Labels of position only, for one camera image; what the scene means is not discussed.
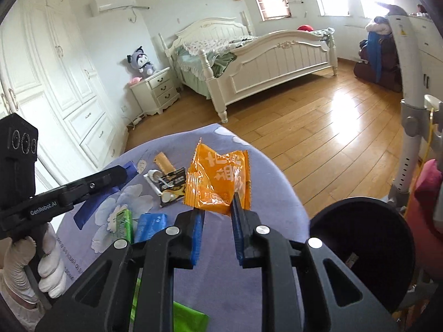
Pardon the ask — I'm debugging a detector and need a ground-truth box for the orange snack packet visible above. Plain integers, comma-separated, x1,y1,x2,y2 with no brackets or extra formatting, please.
183,138,250,215

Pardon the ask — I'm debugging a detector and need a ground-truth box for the person's left hand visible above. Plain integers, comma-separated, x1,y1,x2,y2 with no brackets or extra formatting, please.
0,222,67,305

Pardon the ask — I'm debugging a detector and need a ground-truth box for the white cabinet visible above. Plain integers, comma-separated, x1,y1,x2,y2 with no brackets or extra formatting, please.
412,12,443,105

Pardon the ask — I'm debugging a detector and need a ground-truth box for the green printed packet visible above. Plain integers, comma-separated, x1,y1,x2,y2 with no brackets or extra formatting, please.
116,208,134,245

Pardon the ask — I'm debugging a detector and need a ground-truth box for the person's left forearm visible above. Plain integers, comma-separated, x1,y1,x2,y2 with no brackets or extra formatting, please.
0,284,52,332

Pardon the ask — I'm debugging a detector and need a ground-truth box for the cream wooden bed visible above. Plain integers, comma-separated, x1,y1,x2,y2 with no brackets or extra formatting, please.
158,17,338,124

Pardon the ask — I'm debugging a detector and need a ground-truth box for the light blue packet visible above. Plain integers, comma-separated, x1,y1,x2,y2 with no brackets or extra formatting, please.
133,213,169,245

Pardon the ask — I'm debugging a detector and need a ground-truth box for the pink cloth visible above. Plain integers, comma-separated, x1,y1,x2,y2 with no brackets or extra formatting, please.
404,159,443,285

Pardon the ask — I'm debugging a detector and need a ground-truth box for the bright green packet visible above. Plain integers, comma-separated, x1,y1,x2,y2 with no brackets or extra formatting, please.
132,277,210,332

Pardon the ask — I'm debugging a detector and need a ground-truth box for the white adjustable stand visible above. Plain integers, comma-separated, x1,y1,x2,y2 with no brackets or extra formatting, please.
385,14,443,212

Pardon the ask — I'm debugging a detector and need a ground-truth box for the white wardrobe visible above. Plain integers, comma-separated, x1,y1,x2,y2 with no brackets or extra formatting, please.
0,0,129,196

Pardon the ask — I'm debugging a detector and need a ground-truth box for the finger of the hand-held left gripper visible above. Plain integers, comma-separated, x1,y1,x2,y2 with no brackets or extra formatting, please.
71,183,122,205
60,161,135,196

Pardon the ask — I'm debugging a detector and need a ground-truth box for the black snack packet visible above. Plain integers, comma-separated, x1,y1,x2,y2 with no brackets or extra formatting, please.
159,168,189,209

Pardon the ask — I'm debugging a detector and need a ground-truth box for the purple plush toy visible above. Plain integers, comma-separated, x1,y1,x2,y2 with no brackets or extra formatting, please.
126,45,156,79

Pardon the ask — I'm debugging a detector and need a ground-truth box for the pile of clothes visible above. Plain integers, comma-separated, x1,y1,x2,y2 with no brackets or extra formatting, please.
366,15,392,35

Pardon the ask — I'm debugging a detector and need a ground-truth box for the dark brown armchair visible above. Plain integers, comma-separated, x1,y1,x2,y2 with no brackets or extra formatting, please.
353,36,404,92

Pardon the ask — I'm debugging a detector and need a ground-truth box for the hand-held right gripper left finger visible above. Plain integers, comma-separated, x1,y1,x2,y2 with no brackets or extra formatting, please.
35,207,206,332

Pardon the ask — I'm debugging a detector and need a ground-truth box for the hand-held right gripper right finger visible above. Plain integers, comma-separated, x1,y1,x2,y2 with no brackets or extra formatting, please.
230,192,402,332

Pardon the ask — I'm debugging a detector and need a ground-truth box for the green bedspread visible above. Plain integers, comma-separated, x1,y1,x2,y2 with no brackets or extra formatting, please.
175,38,240,90

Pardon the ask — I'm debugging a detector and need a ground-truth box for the small tan packet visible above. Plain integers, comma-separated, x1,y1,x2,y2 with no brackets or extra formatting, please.
153,152,176,174

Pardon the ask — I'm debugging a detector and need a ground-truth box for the blue cloth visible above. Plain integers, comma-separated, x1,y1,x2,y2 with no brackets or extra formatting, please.
368,32,383,83

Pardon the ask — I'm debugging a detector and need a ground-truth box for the black round bin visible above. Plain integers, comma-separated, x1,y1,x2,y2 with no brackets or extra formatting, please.
308,197,416,314

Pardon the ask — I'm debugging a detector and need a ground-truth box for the yellow cord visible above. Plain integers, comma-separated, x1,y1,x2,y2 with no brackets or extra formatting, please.
420,107,435,167

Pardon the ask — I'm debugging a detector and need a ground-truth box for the cream nightstand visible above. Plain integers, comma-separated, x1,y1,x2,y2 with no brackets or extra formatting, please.
129,67,181,117

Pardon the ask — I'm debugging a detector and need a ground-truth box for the small white tube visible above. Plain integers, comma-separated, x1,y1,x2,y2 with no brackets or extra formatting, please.
143,169,166,198

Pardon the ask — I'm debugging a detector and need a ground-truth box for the white air conditioner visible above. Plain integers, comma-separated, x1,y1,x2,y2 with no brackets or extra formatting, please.
89,0,136,17

